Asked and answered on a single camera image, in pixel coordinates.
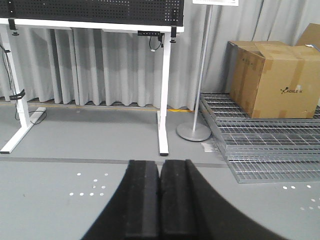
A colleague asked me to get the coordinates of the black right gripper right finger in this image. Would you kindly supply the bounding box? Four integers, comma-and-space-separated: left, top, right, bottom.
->
160, 159, 283, 240

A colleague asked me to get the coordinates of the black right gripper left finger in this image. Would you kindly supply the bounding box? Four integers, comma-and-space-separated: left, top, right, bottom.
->
82, 160, 159, 240

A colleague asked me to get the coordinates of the silver sign stand pole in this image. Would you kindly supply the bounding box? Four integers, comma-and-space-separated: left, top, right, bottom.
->
176, 0, 214, 142

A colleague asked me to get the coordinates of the galvanized steel floor grating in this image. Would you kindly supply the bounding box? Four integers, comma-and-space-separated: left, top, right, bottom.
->
199, 93, 320, 184

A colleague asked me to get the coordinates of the white power strip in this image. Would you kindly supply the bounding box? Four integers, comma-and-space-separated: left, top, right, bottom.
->
29, 107, 47, 125

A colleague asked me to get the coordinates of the large brown cardboard box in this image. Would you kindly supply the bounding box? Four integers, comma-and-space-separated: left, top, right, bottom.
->
229, 41, 320, 119

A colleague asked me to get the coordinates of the grey curtain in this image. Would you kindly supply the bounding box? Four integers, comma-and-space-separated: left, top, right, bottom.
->
9, 0, 320, 109

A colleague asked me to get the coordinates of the black desk control box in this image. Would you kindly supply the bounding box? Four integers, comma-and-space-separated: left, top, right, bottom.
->
137, 30, 161, 37

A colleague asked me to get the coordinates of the black perforated pegboard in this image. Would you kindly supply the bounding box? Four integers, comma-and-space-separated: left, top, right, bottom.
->
0, 0, 184, 27

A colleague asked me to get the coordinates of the white sign board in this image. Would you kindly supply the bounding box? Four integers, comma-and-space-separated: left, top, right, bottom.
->
192, 0, 239, 7

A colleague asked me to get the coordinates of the brown cardboard piece behind box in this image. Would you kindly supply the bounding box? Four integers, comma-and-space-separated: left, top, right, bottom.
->
296, 23, 320, 52

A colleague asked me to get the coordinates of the white standing desk frame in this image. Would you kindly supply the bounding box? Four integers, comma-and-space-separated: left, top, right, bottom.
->
0, 17, 184, 157

